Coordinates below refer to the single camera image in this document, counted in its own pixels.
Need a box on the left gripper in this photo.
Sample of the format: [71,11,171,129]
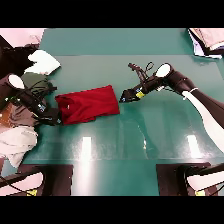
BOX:
[33,104,63,127]

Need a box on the black cable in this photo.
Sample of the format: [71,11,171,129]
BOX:
[144,61,155,73]

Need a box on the white garment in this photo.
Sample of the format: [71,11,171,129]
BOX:
[24,49,62,77]

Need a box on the heap of clothes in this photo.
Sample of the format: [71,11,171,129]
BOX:
[186,28,224,60]

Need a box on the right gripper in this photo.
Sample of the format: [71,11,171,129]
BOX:
[118,81,155,104]

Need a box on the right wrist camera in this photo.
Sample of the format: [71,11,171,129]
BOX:
[127,62,150,85]

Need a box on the red T-shirt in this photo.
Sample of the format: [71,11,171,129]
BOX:
[54,84,121,126]

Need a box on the green garment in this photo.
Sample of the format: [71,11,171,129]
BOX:
[20,72,55,94]

